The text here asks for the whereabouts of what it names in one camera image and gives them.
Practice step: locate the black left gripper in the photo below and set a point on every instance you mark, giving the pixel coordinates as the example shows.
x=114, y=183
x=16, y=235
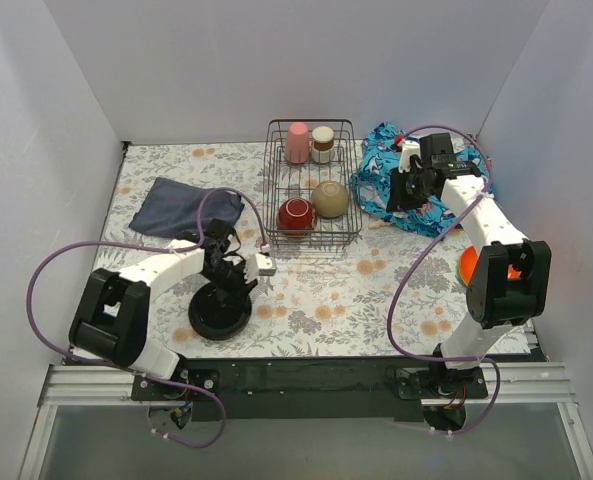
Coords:
x=237, y=288

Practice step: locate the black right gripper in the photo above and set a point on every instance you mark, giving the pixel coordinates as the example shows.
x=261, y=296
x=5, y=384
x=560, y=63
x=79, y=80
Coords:
x=396, y=190

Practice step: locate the black bowl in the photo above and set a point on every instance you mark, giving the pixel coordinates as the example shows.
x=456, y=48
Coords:
x=217, y=315

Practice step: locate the beige ceramic bowl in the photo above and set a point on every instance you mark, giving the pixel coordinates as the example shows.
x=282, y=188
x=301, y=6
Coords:
x=330, y=199

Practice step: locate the red bowl cream inside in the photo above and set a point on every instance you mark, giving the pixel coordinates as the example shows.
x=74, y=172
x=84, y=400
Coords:
x=296, y=218

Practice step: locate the black wire dish rack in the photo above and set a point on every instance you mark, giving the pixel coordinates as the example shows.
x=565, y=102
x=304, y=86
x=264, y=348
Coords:
x=283, y=180

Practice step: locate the steel cup brown band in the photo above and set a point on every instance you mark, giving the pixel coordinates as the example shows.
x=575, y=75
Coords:
x=322, y=144

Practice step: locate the pink plastic cup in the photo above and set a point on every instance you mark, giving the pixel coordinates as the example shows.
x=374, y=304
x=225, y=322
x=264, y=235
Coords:
x=297, y=145

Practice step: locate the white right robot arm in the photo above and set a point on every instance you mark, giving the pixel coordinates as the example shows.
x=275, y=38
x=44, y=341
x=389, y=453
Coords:
x=509, y=281

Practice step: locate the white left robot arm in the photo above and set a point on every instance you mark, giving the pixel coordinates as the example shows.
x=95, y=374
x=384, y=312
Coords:
x=111, y=321

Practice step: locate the blue fish print cloth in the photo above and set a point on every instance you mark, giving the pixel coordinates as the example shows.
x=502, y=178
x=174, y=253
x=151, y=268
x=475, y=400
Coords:
x=372, y=187

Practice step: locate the floral patterned table mat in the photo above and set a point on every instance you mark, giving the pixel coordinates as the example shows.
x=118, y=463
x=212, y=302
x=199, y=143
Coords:
x=388, y=289

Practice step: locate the orange plastic plate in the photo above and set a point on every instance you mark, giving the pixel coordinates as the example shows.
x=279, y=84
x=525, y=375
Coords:
x=466, y=265

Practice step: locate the dark blue folded towel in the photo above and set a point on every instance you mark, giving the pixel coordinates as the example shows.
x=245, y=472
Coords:
x=171, y=207

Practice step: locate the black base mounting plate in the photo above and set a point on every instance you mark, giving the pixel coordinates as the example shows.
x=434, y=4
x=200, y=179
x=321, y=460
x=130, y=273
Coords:
x=391, y=387

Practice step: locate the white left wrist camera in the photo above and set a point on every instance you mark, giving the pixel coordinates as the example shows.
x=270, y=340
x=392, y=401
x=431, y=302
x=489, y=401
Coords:
x=260, y=264

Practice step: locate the aluminium frame rail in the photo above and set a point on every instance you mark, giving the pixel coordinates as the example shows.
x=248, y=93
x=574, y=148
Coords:
x=521, y=383

